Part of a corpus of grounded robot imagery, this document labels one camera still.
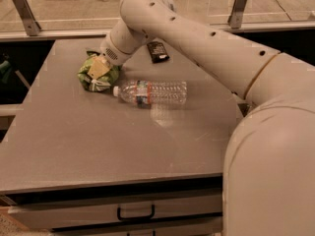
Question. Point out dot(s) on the black drawer handle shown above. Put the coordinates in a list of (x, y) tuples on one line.
[(135, 212)]

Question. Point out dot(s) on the horizontal metal rail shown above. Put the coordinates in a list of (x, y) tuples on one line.
[(97, 33)]

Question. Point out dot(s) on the grey lower drawer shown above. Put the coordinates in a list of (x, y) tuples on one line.
[(212, 222)]

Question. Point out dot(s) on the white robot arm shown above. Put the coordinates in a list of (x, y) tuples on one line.
[(269, 166)]

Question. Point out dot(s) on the clear plastic water bottle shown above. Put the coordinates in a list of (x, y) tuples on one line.
[(147, 92)]

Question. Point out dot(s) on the left metal railing bracket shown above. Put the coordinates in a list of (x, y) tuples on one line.
[(31, 26)]

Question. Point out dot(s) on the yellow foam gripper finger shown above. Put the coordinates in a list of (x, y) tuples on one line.
[(99, 67)]

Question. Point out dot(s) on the metal railing bracket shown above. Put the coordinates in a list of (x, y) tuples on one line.
[(236, 15), (31, 26)]

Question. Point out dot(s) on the small black snack packet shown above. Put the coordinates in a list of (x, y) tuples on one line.
[(157, 52)]

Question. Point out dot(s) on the green jalapeno chip bag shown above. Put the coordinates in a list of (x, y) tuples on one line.
[(102, 83)]

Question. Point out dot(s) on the grey upper drawer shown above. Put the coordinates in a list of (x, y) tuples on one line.
[(105, 211)]

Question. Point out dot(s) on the right metal railing bracket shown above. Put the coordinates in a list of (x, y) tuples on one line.
[(236, 15)]

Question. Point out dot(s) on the grey drawer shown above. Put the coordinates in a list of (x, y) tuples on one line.
[(212, 222), (105, 211)]

